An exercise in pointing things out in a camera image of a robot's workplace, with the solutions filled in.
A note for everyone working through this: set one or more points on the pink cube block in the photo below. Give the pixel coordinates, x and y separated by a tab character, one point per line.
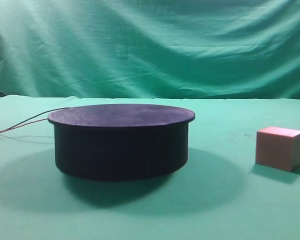
278	148

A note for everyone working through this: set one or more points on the black round turntable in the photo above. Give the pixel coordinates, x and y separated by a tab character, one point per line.
121	142

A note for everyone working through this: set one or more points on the green backdrop cloth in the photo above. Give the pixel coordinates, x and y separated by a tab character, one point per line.
177	49

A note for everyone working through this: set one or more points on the green table cloth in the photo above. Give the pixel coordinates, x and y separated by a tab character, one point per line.
220	194

